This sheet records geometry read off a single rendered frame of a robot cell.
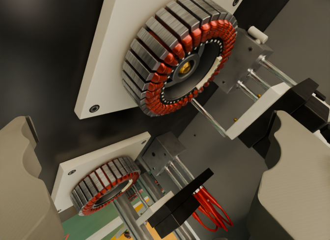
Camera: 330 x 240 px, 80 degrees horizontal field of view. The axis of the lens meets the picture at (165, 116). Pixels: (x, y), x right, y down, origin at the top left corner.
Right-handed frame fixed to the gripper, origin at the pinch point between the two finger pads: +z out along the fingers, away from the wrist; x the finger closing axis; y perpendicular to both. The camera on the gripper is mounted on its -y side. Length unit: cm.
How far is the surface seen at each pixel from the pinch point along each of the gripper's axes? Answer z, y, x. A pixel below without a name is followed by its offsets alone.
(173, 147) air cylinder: 20.5, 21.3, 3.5
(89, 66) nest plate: 4.8, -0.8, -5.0
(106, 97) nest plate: 6.2, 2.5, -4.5
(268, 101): 3.8, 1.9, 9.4
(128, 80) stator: 4.7, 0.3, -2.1
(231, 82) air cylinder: 15.4, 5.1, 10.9
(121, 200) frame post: 21.7, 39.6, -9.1
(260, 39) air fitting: 15.7, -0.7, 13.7
